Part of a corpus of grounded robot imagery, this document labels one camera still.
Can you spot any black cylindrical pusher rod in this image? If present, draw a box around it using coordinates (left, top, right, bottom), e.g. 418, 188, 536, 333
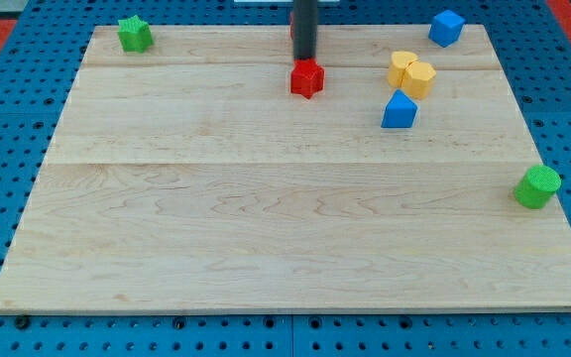
292, 0, 318, 60

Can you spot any green star block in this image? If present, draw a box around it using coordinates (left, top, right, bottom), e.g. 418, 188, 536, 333
117, 15, 154, 53

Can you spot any red block behind rod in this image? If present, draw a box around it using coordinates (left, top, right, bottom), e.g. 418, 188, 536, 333
289, 11, 294, 40

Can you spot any yellow heart block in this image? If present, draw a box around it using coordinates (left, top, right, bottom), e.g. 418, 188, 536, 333
387, 51, 418, 87

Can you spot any yellow hexagon block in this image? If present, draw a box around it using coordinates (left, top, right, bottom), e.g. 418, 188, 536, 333
400, 61, 436, 99

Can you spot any blue triangle block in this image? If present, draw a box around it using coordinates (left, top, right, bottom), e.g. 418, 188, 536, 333
381, 89, 418, 129

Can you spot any blue cube block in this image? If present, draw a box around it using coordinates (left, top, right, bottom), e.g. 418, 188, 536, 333
428, 10, 466, 48

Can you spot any light wooden board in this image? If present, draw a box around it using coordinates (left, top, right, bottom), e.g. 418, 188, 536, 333
0, 25, 571, 315

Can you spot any green cylinder block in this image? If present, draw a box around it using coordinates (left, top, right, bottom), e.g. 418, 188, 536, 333
514, 165, 562, 209

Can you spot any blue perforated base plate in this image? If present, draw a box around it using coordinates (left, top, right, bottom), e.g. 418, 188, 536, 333
0, 1, 571, 356

